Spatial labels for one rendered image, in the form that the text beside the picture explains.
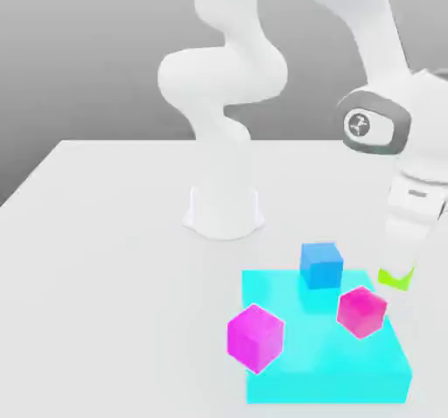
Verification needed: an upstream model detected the small blue cube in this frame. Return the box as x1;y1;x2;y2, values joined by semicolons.
299;241;345;290

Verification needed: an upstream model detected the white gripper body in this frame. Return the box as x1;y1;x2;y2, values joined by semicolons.
385;175;448;226

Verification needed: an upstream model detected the small magenta cube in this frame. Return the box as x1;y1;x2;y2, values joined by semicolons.
226;303;286;376

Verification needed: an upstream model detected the small green cube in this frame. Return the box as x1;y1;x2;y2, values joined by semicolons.
376;266;417;292

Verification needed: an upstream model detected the small pink cube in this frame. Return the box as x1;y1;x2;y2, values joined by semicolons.
336;284;389;341

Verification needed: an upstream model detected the large cyan box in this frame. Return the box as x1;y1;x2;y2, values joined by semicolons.
241;268;414;406

